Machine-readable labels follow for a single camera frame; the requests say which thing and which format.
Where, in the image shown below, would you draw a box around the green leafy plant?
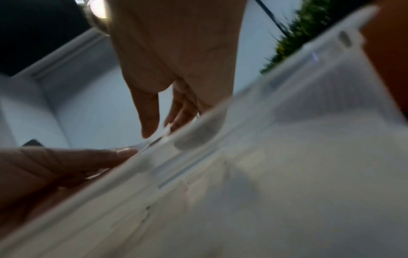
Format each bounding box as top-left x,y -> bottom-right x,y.
259,0 -> 332,75

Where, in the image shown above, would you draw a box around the sachets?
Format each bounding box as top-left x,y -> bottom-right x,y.
85,123 -> 173,179

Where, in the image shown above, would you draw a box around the glass pendant lamp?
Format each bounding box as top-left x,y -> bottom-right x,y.
74,0 -> 111,37

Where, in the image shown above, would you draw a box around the grey window frame post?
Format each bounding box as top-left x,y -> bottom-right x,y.
255,0 -> 288,36

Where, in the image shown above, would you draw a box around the person's right hand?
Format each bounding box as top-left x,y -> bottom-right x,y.
107,0 -> 249,139

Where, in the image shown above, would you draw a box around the clear compartment tray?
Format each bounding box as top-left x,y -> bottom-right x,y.
0,5 -> 408,258

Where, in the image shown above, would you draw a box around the person's left hand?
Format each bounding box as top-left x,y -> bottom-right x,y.
0,147 -> 140,227

